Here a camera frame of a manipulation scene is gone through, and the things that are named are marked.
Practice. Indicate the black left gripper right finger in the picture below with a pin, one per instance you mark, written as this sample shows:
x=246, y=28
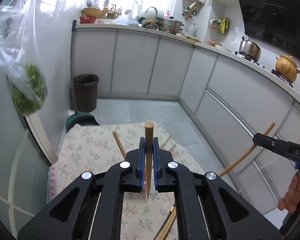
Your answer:
x=206, y=206

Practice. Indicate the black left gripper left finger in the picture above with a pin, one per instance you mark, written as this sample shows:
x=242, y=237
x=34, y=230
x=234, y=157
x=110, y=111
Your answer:
x=91, y=206

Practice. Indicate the wooden chopstick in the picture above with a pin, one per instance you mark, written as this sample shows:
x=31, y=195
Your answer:
x=122, y=150
x=149, y=129
x=245, y=154

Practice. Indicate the grey kitchen cabinets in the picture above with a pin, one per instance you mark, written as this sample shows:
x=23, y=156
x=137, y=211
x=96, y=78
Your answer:
x=228, y=98

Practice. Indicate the person's right hand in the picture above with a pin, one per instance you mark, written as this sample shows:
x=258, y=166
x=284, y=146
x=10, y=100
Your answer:
x=292, y=196

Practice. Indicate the bundle of wooden chopsticks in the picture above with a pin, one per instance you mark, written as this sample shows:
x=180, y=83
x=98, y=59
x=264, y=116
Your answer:
x=167, y=225

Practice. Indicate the red perforated utensil holder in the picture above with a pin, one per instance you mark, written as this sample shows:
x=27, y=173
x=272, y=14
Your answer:
x=144, y=186

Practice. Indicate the floral tablecloth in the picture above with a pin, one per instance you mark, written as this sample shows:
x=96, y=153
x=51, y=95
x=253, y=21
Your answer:
x=94, y=149

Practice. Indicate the loose wooden chopstick on cloth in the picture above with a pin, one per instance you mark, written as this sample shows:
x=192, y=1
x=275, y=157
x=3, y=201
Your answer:
x=122, y=150

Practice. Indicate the golden clay pot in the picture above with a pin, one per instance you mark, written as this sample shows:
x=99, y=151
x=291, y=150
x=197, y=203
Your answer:
x=286, y=66

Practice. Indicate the steel cooking pot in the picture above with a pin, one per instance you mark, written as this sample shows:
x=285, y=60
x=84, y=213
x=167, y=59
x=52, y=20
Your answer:
x=250, y=49

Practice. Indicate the dark brown trash bin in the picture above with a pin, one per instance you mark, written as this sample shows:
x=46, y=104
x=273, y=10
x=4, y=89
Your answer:
x=86, y=92

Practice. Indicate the black range hood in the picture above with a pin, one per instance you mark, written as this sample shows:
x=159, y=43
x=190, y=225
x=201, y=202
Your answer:
x=276, y=22

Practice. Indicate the plastic bag with greens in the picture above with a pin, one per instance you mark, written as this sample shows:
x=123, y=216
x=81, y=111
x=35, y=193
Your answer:
x=19, y=56

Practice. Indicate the steel steamer pot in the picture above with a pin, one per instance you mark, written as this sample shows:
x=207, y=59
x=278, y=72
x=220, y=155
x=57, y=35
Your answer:
x=170, y=25

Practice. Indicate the wicker basket on counter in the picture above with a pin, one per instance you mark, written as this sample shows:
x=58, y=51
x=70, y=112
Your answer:
x=94, y=12

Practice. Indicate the white kettle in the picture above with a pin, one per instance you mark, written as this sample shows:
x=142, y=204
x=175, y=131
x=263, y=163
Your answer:
x=150, y=14

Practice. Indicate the mop with grey handle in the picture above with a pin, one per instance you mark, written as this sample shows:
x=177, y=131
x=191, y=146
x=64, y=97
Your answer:
x=79, y=117

